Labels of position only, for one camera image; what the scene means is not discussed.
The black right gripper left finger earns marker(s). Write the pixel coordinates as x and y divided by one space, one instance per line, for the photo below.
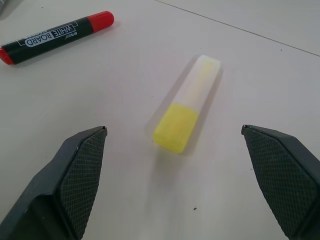
62 185

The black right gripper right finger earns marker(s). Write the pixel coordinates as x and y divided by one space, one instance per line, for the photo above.
282 175

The yellow highlighter with white cap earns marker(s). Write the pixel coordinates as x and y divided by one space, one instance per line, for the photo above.
186 107

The black red whiteboard marker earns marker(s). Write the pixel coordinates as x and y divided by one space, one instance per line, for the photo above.
53 37

